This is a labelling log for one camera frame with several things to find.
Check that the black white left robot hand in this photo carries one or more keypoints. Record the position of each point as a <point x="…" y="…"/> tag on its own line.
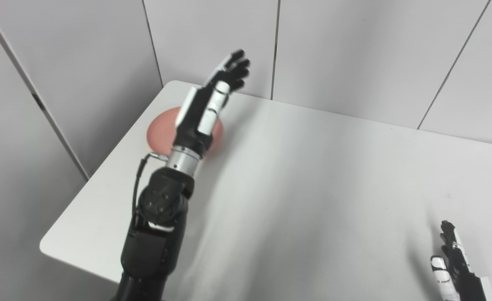
<point x="193" y="117"/>

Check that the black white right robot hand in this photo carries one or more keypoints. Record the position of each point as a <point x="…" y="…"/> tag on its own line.
<point x="461" y="276"/>

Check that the pink round plate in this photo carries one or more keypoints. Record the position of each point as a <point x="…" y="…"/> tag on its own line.
<point x="160" y="131"/>

